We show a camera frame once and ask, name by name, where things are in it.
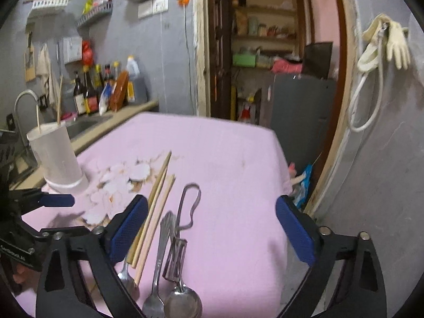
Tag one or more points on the green yellow snack packet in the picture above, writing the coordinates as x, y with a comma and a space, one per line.
88, 5

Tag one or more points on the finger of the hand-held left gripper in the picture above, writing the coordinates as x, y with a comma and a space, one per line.
56, 200

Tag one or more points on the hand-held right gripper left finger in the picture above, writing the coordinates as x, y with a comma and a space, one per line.
127, 230

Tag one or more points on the clear bottle yellow cap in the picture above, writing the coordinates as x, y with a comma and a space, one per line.
115, 69

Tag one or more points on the small metal spoon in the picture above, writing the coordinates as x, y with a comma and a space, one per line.
125, 276

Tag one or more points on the orange spice packet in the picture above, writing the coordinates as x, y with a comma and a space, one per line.
118, 92

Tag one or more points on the person's left hand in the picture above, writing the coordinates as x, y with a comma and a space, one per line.
21, 277

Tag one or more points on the soy sauce bottle red label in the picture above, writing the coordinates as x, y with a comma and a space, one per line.
91, 99

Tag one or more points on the beige cloth towel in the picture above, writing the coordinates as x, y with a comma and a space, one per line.
44, 69

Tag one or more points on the green container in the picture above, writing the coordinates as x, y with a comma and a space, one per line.
244, 60

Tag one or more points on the steel faucet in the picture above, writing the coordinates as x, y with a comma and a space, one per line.
20, 106

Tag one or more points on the wooden door frame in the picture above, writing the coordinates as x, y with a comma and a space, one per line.
334, 132

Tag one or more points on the white wall socket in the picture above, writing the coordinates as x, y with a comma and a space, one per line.
161, 4

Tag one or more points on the red white bottle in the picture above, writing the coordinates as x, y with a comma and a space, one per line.
245, 114

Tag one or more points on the white slotted wall basket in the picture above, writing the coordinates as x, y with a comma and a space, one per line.
49, 2

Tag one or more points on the blue white packet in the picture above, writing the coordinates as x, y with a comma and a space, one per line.
105, 99

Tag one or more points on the pink tablecloth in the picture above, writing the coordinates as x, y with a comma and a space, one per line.
225, 172

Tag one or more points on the black wall holder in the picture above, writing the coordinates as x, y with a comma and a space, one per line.
43, 101
10, 121

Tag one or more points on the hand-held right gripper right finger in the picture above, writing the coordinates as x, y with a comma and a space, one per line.
294, 233

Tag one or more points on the blue plastic packet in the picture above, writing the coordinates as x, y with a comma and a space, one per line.
304, 185

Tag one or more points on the steel sink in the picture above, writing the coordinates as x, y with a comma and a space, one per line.
84, 126

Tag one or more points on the grey refrigerator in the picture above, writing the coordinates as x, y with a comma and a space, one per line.
301, 119

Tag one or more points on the wooden chopstick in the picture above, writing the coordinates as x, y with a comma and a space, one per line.
147, 225
162, 173
39, 117
152, 238

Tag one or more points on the white utensil holder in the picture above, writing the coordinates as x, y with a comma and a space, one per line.
56, 159

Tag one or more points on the wooden shelf unit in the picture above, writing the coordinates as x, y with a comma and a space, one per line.
265, 36

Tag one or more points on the dark bottle red cap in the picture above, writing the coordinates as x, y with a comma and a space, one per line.
107, 74

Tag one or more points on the cream rubber glove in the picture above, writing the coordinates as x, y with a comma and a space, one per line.
399, 48
369, 54

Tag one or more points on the red plastic bag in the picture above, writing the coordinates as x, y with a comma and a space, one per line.
87, 54

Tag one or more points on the grey wall shelf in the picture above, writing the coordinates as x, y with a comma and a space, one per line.
94, 16

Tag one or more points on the large metal spoon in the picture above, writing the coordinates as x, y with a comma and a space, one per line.
183, 301

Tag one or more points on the pink cloth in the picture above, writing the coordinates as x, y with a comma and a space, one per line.
286, 67

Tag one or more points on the dark pump bottle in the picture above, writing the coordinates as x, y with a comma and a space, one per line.
79, 99

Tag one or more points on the white jug yellow cap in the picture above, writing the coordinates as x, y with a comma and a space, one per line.
135, 79

